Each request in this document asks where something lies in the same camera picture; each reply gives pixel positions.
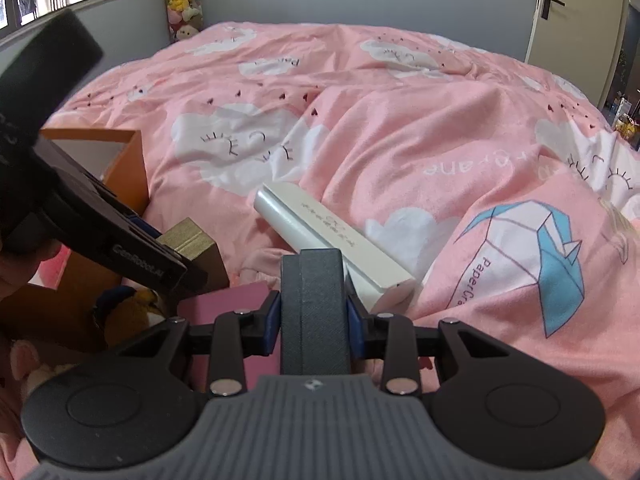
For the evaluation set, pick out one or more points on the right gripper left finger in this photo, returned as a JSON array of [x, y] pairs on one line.
[[236, 336]]

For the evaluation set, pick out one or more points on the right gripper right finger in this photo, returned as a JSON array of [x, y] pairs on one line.
[[389, 338]]

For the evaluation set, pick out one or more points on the pink card wallet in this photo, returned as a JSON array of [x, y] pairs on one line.
[[201, 313]]

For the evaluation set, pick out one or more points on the white long glasses case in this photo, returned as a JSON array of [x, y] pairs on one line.
[[381, 283]]

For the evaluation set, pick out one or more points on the small gold box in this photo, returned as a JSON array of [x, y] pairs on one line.
[[206, 271]]

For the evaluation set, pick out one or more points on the dark grey case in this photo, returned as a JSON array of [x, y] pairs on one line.
[[314, 326]]

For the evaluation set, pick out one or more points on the person left hand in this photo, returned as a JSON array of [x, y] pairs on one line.
[[16, 271]]

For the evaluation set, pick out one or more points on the orange cardboard box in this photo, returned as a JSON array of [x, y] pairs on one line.
[[113, 162]]

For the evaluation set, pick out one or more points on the brown plush bear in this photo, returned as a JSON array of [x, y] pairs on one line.
[[124, 311]]

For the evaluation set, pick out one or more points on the white crochet bunny doll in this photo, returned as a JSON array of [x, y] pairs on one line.
[[28, 371]]

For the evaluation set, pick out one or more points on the pink cloud duvet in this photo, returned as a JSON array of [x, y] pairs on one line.
[[497, 185]]

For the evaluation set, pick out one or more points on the beige door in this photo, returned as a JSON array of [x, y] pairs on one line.
[[578, 40]]

